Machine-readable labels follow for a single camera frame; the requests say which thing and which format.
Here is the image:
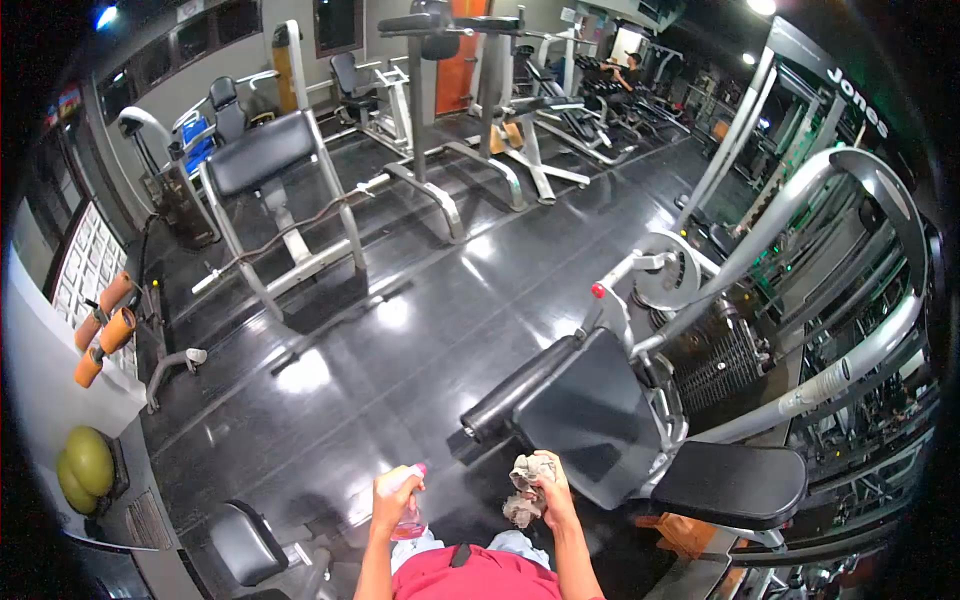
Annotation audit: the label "person's left hand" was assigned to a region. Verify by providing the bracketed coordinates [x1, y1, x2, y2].
[370, 468, 427, 537]

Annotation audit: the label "person's right hand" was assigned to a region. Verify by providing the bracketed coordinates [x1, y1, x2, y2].
[519, 450, 579, 532]

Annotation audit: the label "person's right fingers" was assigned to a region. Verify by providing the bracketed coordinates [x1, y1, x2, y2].
[519, 480, 555, 513]

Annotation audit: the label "grey cleaning cloth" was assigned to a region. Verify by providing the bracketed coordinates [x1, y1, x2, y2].
[501, 453, 560, 530]

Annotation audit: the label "pink spray bottle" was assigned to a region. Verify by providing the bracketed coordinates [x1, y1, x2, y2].
[375, 462, 430, 543]

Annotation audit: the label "person's legs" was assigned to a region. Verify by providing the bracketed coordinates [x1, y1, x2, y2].
[390, 528, 552, 576]

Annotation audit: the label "person's body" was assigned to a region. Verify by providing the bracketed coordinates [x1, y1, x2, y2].
[390, 543, 607, 600]

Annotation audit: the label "grey seated machine black pads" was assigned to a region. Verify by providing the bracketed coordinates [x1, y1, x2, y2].
[459, 146, 933, 573]

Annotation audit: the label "black padded seat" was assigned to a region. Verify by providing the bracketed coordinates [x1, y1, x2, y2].
[207, 500, 333, 600]

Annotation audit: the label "curl barbell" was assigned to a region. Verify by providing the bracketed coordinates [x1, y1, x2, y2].
[190, 178, 393, 296]

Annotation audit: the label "green exercise ball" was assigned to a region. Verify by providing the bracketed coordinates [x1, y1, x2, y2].
[55, 426, 117, 517]

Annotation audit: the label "orange foam roller rack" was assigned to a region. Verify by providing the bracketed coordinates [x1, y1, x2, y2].
[72, 270, 139, 390]

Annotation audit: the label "grey incline bench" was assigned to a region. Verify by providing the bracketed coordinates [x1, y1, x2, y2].
[480, 93, 595, 207]

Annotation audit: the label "preacher curl bench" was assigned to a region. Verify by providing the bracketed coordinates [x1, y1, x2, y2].
[198, 108, 370, 324]

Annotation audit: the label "grey dip tower machine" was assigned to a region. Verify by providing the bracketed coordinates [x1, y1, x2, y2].
[376, 0, 528, 246]

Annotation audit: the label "white machine black seat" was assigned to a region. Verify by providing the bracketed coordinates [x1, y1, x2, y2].
[328, 51, 415, 155]

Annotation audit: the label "grey machine with blue seat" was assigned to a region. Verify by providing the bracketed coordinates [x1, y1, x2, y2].
[116, 71, 280, 250]

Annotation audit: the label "orange door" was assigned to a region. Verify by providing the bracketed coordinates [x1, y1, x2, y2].
[435, 0, 490, 117]

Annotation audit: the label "grey smith machine frame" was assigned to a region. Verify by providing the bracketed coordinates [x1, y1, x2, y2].
[672, 15, 901, 249]

